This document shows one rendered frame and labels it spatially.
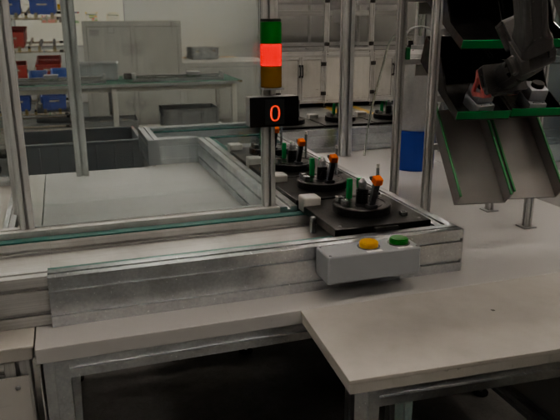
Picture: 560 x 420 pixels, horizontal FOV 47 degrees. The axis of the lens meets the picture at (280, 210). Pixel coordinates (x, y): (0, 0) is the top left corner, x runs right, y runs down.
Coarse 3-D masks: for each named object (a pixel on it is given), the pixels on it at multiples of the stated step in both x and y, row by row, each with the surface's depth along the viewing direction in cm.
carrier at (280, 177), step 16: (320, 160) 177; (304, 176) 175; (320, 176) 177; (336, 176) 182; (288, 192) 172; (304, 192) 172; (320, 192) 172; (336, 192) 172; (352, 192) 172; (368, 192) 172
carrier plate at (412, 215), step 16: (304, 208) 160; (320, 208) 158; (400, 208) 158; (320, 224) 150; (336, 224) 146; (352, 224) 146; (368, 224) 146; (384, 224) 146; (400, 224) 147; (416, 224) 148
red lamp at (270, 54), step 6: (264, 48) 149; (270, 48) 148; (276, 48) 148; (264, 54) 149; (270, 54) 149; (276, 54) 149; (264, 60) 149; (270, 60) 149; (276, 60) 149; (270, 66) 149
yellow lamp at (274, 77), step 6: (264, 66) 151; (276, 66) 151; (264, 72) 150; (270, 72) 150; (276, 72) 150; (264, 78) 151; (270, 78) 150; (276, 78) 150; (264, 84) 151; (270, 84) 150; (276, 84) 151
